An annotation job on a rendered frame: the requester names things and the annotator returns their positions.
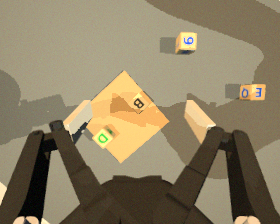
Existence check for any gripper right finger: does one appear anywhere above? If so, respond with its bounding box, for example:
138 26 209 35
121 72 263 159
152 100 280 224

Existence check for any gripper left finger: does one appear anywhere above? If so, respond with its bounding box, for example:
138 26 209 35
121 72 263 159
0 100 121 224

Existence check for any orange flat mat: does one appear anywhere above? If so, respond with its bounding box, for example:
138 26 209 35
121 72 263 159
87 71 169 162

